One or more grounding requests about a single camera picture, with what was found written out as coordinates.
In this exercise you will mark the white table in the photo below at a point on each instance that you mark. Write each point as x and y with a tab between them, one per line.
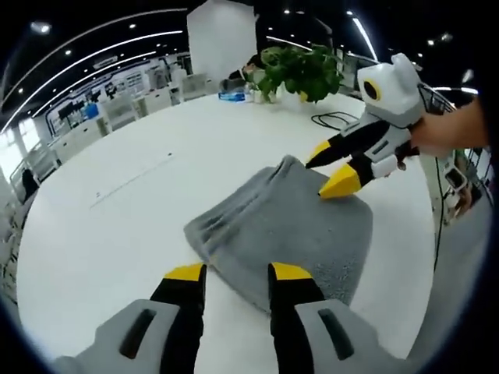
117	241

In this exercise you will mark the row of white cabinets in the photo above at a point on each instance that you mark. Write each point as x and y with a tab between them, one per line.
117	113

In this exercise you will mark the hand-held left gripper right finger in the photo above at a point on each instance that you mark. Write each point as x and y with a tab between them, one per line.
296	311

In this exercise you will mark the grey towel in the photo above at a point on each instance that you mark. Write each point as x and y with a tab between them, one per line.
280	226

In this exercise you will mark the blue water jug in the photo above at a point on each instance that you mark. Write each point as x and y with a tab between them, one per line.
91	110

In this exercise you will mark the person's right hand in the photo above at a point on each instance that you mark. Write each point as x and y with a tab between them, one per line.
432	132

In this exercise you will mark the green potted plant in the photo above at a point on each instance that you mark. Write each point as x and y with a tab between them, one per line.
300	72

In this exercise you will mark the dark bulky object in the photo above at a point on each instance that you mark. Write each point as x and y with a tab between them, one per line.
30	185

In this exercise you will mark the white pillar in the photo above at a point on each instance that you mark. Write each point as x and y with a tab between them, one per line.
220	35

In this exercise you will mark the blue packet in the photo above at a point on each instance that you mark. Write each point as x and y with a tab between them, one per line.
232	96

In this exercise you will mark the white frame chair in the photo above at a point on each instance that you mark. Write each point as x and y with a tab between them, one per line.
456	183

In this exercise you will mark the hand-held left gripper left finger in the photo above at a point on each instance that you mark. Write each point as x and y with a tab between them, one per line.
175	311

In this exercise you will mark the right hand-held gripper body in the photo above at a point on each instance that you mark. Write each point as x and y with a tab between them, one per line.
393	97

